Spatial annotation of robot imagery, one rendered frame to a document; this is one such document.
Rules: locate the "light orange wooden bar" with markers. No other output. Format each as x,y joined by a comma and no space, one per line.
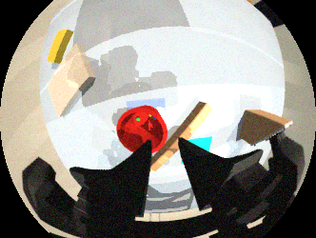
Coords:
187,128

